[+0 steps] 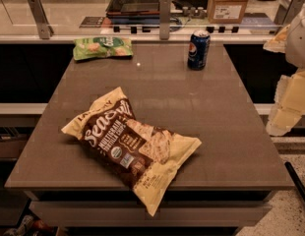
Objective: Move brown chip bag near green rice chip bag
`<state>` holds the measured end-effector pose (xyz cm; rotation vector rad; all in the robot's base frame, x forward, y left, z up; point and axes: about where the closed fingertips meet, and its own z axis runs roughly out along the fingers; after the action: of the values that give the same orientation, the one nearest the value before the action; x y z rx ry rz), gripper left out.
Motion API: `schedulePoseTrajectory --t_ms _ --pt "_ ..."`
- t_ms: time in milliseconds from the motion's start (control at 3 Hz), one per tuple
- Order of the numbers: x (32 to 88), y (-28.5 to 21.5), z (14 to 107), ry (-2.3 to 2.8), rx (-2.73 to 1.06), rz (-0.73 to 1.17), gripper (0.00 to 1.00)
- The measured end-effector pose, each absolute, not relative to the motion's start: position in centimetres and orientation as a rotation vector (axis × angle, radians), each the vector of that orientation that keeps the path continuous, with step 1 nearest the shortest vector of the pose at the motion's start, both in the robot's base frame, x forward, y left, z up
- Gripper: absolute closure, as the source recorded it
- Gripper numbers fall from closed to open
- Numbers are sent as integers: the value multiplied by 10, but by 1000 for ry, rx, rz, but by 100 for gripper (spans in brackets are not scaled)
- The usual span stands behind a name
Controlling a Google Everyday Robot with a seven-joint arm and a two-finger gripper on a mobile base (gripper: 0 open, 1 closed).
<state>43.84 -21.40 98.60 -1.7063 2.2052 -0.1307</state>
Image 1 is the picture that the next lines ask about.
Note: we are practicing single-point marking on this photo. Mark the brown multigrain chip bag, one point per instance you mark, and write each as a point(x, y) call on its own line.
point(146, 157)

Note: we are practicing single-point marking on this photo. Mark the left metal bracket post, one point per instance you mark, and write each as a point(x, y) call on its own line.
point(44, 28)

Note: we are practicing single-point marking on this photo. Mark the middle metal bracket post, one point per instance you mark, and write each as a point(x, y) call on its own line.
point(164, 19)

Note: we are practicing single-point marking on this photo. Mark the cardboard box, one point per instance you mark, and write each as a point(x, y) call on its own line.
point(226, 11)

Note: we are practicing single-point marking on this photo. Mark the right metal bracket post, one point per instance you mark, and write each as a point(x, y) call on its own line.
point(287, 11)

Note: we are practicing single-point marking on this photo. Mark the dark tray with orange rim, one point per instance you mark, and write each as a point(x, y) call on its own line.
point(133, 8)

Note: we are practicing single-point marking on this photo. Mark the green rice chip bag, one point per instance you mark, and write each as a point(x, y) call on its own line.
point(102, 47)

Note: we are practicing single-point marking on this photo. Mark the blue soda can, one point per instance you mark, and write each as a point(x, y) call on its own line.
point(198, 49)

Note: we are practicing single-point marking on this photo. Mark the black rod on floor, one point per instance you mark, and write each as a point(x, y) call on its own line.
point(296, 180)

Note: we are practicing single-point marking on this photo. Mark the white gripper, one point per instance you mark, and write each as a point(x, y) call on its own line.
point(299, 42)

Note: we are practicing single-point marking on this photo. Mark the metal bracket post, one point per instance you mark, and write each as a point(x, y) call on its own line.
point(164, 19)
point(287, 11)
point(44, 28)

